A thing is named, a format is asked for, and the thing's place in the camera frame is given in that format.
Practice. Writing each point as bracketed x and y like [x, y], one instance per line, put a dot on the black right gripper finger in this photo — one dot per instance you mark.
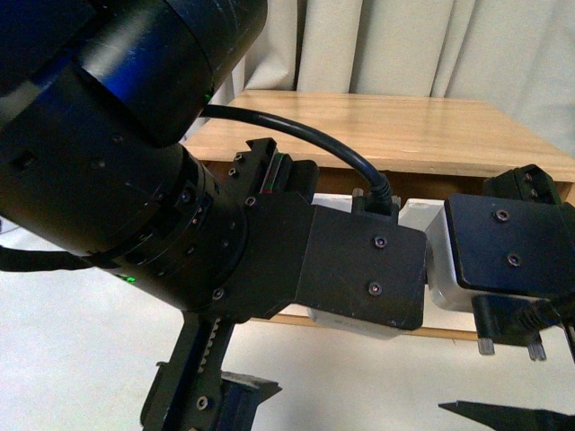
[499, 417]

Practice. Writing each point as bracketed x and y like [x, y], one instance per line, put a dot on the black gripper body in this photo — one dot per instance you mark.
[186, 393]

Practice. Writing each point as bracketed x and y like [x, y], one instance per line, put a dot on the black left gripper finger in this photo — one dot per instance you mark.
[242, 394]

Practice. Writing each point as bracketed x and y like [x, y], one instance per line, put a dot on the white drawer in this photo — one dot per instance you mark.
[416, 213]

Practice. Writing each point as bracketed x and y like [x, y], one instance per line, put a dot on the wooden two-drawer cabinet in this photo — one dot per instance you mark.
[430, 147]

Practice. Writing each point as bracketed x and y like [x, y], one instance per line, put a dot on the grey curtain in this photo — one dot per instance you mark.
[516, 55]

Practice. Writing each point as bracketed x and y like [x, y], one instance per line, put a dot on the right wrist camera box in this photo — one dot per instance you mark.
[507, 257]

